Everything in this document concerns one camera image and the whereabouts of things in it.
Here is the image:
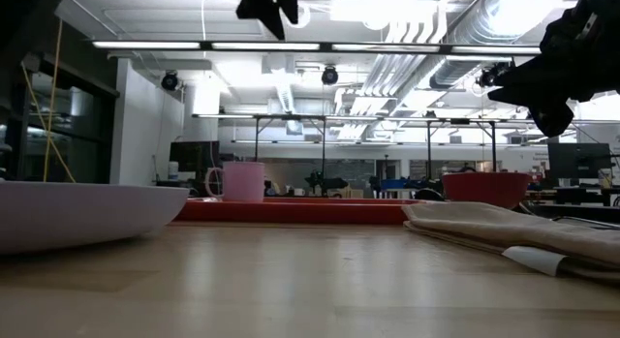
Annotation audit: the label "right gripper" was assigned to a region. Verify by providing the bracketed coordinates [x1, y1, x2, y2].
[486, 0, 620, 138]

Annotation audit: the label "magenta plastic bowl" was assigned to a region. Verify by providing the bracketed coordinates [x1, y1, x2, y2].
[441, 170, 533, 211]

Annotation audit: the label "beige napkin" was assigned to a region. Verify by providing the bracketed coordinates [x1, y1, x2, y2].
[401, 200, 620, 284]

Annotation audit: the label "pink plastic mug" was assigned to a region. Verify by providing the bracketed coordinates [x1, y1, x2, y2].
[204, 161, 266, 204]

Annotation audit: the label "lavender plastic plate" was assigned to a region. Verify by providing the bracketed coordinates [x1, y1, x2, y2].
[0, 180, 191, 257]

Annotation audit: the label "red plastic tray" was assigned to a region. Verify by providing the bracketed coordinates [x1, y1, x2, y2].
[172, 196, 423, 227]

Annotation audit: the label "black ceiling track lamp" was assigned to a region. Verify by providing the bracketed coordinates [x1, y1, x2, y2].
[476, 60, 508, 89]

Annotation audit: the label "overhead light bar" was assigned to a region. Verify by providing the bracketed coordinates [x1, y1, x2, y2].
[90, 39, 543, 57]

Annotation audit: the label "black computer monitor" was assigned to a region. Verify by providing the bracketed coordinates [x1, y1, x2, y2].
[547, 141, 613, 181]
[169, 140, 221, 182]

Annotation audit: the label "blue storage bin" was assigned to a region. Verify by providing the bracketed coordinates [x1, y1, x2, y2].
[380, 178, 419, 191]

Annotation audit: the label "white ring lamp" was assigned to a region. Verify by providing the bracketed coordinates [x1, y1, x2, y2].
[293, 2, 313, 30]

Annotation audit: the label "black background station frame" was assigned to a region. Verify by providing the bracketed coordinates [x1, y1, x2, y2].
[192, 112, 500, 175]

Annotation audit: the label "yellow extension cable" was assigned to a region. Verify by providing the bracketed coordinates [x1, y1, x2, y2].
[20, 17, 78, 184]

